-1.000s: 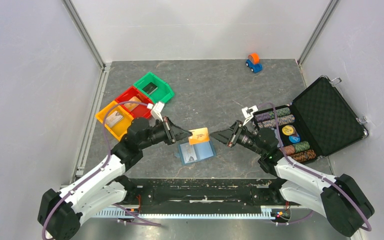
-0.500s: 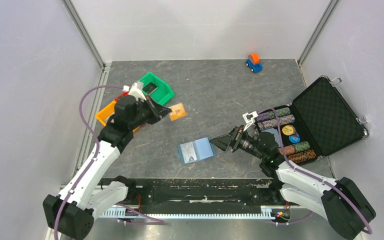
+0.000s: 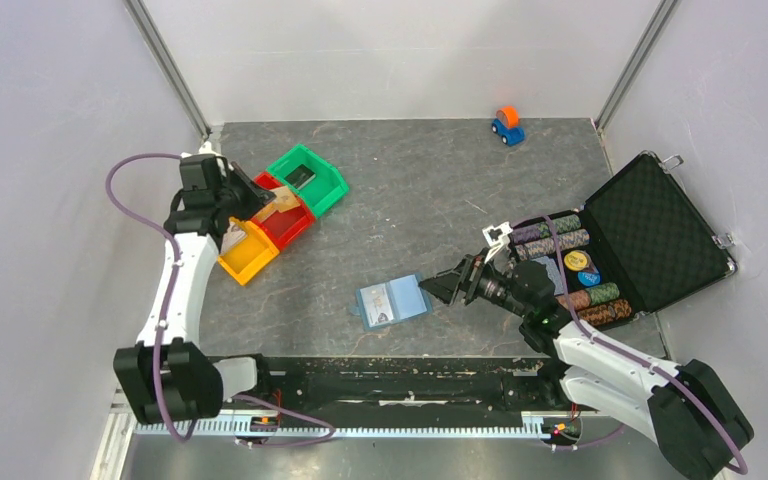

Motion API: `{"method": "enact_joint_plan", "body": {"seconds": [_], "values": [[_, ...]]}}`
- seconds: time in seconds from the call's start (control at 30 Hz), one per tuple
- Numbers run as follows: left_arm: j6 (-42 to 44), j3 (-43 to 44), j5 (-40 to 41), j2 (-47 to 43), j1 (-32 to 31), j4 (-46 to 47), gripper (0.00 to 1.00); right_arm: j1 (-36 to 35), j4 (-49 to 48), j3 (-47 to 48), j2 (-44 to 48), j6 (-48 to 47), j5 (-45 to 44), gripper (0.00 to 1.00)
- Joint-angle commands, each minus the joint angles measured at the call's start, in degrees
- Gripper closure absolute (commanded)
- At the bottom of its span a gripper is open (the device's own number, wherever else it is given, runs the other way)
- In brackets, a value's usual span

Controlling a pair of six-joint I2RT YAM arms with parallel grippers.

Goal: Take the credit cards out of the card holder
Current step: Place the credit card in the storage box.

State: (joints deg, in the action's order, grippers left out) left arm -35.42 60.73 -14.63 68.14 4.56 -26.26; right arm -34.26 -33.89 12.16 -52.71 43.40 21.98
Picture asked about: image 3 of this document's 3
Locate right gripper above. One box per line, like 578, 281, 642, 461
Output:
418, 247, 531, 319

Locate gold credit card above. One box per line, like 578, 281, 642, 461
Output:
252, 186, 300, 222

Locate blue leather card holder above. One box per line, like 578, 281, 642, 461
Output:
349, 273, 433, 331

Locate white VIP credit card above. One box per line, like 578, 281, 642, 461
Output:
361, 284, 394, 328

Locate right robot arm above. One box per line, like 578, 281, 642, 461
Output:
419, 252, 754, 479

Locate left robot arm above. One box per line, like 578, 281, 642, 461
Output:
105, 151, 275, 435

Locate grey card in yellow bin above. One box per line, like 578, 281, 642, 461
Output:
219, 221, 247, 256

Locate dark card in green bin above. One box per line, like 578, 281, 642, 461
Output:
285, 164, 316, 190

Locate red plastic bin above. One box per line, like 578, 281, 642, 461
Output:
252, 171, 315, 251

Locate green plastic bin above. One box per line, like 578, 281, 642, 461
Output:
266, 144, 349, 219

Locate yellow plastic bin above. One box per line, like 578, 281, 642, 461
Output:
218, 219, 279, 286

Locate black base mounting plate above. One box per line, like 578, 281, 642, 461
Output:
248, 356, 574, 429

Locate yellow dealer chip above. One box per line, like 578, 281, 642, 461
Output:
563, 250, 591, 272

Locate blue dealer chip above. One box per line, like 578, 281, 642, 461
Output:
577, 269, 602, 288

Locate blue orange toy car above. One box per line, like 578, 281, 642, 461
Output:
491, 106, 526, 146

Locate black poker chip case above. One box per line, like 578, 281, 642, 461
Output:
504, 151, 737, 330

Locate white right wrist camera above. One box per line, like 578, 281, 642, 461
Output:
482, 222, 513, 263

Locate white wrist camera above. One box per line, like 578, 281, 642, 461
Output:
482, 222, 513, 263
198, 141, 225, 159

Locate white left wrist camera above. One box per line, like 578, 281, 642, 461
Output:
198, 141, 225, 159

